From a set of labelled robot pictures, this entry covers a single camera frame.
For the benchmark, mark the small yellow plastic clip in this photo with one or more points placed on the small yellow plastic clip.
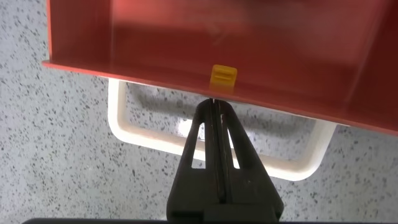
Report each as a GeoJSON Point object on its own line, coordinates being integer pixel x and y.
{"type": "Point", "coordinates": [223, 76]}

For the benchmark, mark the red drawer tray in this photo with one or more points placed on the red drawer tray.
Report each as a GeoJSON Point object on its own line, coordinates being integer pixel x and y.
{"type": "Point", "coordinates": [248, 46]}

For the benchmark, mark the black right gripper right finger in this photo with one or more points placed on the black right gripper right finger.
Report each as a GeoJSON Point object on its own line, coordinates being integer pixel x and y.
{"type": "Point", "coordinates": [248, 186]}

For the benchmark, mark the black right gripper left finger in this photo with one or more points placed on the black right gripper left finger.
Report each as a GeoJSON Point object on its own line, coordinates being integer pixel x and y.
{"type": "Point", "coordinates": [189, 189]}

